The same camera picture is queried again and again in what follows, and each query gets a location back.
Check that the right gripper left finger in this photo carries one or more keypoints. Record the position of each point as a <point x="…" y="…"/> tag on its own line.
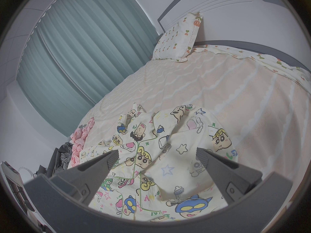
<point x="85" y="181"/>

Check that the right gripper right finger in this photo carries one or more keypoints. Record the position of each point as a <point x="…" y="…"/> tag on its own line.
<point x="230" y="181"/>

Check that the white printed pyjama top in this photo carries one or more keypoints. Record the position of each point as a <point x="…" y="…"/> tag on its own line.
<point x="150" y="154"/>

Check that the dark grey garment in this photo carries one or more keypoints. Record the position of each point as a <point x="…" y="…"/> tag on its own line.
<point x="65" y="156"/>

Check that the pink garment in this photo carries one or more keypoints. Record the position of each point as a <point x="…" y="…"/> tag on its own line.
<point x="79" y="139"/>

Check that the bed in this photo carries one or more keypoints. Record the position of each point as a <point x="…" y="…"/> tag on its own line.
<point x="206" y="81"/>

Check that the blue-green curtain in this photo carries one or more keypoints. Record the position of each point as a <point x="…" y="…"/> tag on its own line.
<point x="43" y="81"/>
<point x="97" y="33"/>

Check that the white printed pillow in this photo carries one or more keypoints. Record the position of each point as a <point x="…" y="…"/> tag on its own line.
<point x="175" y="42"/>

